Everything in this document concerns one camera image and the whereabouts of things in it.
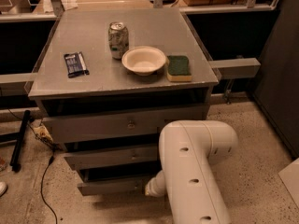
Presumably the grey drawer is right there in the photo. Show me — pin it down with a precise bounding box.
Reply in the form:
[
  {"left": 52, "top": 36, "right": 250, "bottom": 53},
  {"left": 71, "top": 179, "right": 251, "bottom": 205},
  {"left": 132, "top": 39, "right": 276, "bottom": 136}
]
[
  {"left": 44, "top": 105, "right": 209, "bottom": 144},
  {"left": 78, "top": 161, "right": 161, "bottom": 196},
  {"left": 64, "top": 143, "right": 160, "bottom": 170}
]

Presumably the grey top drawer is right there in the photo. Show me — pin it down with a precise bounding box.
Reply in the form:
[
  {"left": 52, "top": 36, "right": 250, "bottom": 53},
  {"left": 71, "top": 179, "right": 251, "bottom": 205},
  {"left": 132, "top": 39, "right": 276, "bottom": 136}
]
[{"left": 44, "top": 105, "right": 209, "bottom": 144}]

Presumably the black floor cable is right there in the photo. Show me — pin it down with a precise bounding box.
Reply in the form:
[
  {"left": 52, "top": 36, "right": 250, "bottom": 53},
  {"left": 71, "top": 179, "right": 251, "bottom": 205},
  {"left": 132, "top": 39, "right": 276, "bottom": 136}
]
[{"left": 6, "top": 107, "right": 60, "bottom": 224}]

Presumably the grey middle drawer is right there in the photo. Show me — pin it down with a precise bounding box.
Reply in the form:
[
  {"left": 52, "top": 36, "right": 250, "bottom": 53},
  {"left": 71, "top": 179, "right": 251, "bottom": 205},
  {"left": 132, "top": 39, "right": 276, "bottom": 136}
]
[{"left": 64, "top": 143, "right": 160, "bottom": 170}]

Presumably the green yellow sponge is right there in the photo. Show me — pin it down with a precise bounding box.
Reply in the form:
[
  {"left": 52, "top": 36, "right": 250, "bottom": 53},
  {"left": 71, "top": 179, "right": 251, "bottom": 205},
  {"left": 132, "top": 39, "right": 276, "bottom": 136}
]
[{"left": 166, "top": 56, "right": 192, "bottom": 82}]

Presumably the black pole on floor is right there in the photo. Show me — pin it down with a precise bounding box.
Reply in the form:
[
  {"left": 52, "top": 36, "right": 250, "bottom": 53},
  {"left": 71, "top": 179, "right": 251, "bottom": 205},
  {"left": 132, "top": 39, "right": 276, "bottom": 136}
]
[{"left": 10, "top": 110, "right": 30, "bottom": 172}]

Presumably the white power strip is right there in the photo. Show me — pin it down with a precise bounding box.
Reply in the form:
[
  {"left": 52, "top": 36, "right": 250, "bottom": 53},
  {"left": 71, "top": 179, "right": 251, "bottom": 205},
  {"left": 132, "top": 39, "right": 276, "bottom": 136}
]
[{"left": 34, "top": 125, "right": 53, "bottom": 143}]

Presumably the crushed green soda can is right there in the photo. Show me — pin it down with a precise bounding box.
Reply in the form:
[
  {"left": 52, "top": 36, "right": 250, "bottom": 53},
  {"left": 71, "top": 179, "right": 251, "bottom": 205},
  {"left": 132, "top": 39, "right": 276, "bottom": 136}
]
[{"left": 108, "top": 21, "right": 129, "bottom": 60}]

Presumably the dark blue snack packet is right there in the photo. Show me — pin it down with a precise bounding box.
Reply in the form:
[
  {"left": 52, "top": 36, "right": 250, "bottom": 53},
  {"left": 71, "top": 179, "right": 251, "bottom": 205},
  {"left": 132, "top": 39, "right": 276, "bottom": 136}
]
[{"left": 64, "top": 51, "right": 90, "bottom": 78}]

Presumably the grey drawer cabinet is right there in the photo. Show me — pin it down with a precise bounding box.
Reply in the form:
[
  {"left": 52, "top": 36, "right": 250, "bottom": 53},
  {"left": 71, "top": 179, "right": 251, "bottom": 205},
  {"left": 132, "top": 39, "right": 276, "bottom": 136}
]
[{"left": 27, "top": 7, "right": 220, "bottom": 198}]

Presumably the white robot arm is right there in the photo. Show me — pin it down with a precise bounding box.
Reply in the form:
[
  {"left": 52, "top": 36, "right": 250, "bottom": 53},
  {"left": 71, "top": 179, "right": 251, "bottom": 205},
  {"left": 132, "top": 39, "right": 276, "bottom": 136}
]
[{"left": 145, "top": 120, "right": 238, "bottom": 224}]

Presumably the grey rail beam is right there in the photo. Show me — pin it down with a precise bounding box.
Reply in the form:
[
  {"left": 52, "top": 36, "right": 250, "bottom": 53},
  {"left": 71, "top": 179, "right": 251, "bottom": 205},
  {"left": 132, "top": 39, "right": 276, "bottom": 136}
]
[
  {"left": 209, "top": 58, "right": 261, "bottom": 79},
  {"left": 0, "top": 73, "right": 37, "bottom": 96}
]

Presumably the grey rail beam right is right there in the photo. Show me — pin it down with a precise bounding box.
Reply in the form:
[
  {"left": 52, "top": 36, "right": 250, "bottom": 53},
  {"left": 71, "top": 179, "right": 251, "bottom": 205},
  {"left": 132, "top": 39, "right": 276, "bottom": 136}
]
[{"left": 209, "top": 58, "right": 261, "bottom": 79}]

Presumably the white board corner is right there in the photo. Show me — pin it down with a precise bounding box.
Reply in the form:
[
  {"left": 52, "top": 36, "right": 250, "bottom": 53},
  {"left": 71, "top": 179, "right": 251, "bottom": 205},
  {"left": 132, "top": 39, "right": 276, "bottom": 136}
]
[{"left": 278, "top": 158, "right": 299, "bottom": 208}]

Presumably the white paper bowl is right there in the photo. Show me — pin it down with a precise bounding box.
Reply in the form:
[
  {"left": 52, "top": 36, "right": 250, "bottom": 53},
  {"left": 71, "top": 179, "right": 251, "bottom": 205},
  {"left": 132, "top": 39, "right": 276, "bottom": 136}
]
[{"left": 121, "top": 46, "right": 166, "bottom": 76}]

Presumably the white paper on counter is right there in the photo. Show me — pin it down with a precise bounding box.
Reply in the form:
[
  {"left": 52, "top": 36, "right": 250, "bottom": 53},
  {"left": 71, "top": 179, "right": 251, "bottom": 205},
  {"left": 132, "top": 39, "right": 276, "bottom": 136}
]
[{"left": 61, "top": 0, "right": 78, "bottom": 10}]

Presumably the grey bottom drawer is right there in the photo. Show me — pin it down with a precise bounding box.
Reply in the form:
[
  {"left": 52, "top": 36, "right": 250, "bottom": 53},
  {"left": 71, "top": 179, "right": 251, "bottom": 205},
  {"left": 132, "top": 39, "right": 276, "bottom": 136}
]
[{"left": 78, "top": 161, "right": 161, "bottom": 196}]

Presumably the white shoe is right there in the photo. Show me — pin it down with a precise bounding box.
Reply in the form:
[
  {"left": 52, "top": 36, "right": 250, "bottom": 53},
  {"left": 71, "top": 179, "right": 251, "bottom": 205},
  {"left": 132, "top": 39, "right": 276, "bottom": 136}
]
[{"left": 0, "top": 181, "right": 7, "bottom": 197}]

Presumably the grey rail beam left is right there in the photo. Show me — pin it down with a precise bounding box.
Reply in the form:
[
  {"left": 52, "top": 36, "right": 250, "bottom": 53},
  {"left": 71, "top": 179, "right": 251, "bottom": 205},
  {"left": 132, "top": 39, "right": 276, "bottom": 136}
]
[{"left": 0, "top": 73, "right": 37, "bottom": 96}]

